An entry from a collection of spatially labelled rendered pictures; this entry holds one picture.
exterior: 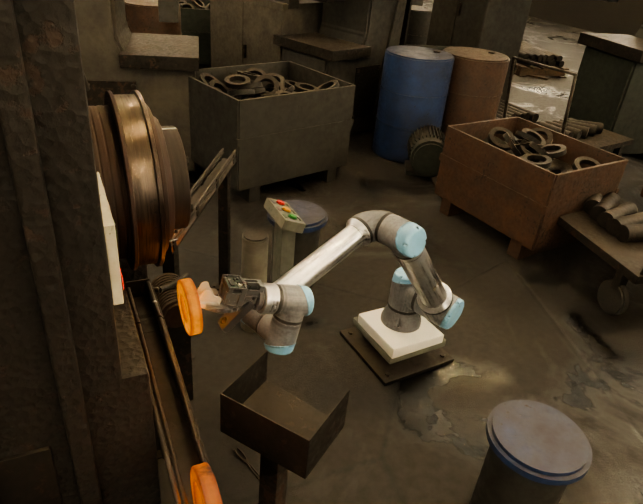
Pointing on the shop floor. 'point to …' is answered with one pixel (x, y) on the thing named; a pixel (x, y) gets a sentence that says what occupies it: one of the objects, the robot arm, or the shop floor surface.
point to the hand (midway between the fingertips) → (189, 300)
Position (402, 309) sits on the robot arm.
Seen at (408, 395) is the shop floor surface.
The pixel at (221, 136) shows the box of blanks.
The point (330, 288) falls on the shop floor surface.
